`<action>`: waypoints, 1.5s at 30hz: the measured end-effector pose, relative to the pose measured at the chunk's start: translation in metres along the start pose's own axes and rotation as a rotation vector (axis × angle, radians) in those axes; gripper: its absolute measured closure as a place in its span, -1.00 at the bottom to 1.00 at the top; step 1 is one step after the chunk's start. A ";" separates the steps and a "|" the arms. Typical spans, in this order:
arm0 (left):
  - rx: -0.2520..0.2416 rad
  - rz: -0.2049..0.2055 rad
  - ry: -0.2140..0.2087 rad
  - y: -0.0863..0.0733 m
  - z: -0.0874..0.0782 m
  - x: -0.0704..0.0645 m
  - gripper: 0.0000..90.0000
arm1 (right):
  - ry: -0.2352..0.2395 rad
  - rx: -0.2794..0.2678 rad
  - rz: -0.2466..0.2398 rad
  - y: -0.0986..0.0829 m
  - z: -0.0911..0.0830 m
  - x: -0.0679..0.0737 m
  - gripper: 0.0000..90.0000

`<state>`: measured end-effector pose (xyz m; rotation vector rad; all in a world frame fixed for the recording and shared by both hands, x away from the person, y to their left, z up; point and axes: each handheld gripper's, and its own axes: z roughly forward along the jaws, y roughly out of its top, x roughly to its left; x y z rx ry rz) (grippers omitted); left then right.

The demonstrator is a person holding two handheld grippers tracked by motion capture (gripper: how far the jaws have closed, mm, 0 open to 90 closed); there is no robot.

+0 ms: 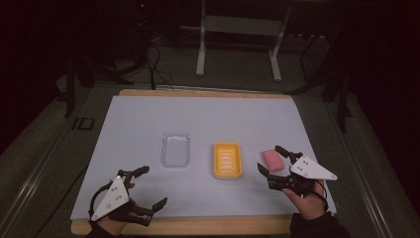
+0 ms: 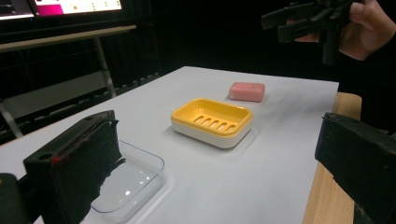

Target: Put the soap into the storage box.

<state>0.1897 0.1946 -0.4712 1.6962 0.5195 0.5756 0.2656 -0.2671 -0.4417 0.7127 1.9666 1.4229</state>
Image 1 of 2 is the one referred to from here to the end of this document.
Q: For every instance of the yellow soap dish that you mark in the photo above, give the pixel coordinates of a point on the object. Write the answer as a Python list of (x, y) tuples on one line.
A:
[(228, 160)]

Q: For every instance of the clear plastic container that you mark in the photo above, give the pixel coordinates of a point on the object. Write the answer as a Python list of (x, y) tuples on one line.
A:
[(175, 150)]

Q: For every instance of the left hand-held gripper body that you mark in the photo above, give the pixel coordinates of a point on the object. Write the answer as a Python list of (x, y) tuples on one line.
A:
[(114, 195)]

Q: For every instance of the person's left hand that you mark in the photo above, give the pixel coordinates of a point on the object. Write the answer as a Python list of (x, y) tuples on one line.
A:
[(110, 225)]

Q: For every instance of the pale table mat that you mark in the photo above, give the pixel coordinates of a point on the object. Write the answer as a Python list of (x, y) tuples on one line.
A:
[(198, 122)]

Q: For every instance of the person's right hand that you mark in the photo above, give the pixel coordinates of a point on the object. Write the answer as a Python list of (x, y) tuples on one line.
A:
[(308, 205)]

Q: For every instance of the white metal stand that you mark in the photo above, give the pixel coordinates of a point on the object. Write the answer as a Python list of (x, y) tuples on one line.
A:
[(242, 24)]

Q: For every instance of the pink soap bar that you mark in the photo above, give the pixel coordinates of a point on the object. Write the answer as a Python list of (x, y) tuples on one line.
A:
[(273, 160)]

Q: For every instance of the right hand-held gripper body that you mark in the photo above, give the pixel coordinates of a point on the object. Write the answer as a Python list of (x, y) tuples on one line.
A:
[(308, 168)]

